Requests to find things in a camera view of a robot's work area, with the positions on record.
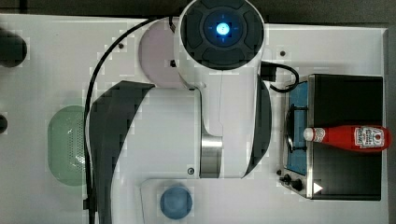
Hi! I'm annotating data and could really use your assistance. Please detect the red ketchup bottle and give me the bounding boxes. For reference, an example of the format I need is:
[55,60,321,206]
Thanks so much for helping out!
[304,125,392,153]

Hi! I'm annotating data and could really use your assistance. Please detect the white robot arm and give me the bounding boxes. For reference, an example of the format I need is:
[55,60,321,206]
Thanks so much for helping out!
[86,0,272,224]

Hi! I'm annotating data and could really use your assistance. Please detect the black oven knob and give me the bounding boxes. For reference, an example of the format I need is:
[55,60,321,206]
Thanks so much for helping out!
[279,174,291,185]
[290,179,304,191]

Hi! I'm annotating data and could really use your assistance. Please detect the black toaster oven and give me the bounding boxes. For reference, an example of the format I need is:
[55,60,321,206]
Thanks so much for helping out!
[277,74,389,201]

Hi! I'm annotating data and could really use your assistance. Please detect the lilac round plate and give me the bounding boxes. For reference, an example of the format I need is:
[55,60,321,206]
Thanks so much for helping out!
[138,18,185,89]

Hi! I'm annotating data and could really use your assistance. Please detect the blue bowl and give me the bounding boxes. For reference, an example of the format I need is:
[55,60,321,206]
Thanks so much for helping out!
[160,186,192,220]

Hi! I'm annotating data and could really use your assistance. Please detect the green perforated colander basket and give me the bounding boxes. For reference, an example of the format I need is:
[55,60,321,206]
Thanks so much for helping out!
[48,105,85,187]

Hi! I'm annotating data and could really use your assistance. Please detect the black cylinder lower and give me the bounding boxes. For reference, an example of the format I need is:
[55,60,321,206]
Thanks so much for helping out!
[0,115,7,133]

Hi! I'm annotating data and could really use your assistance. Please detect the black cylinder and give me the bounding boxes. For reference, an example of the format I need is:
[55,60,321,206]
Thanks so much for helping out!
[0,29,27,67]
[0,115,7,133]

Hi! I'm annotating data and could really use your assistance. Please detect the black cylinder upper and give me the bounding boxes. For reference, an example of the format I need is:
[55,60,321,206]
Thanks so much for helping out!
[0,29,27,67]

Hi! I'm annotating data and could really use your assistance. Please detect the black oven door handle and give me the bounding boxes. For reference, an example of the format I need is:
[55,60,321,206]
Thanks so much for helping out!
[285,104,308,153]

